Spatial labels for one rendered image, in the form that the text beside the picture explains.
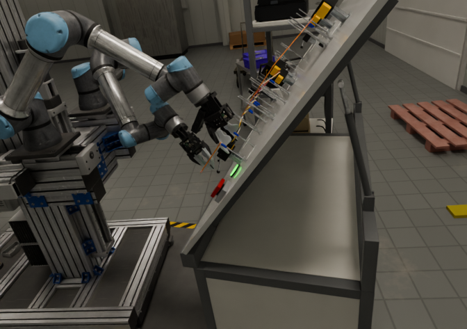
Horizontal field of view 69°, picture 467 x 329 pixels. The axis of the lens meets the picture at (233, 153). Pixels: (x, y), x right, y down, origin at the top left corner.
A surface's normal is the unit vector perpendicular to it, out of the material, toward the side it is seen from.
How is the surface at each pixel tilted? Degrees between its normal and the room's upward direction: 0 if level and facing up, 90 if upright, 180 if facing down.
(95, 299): 0
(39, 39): 85
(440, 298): 0
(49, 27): 85
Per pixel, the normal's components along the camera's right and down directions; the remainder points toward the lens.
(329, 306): -0.28, 0.46
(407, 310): -0.12, -0.89
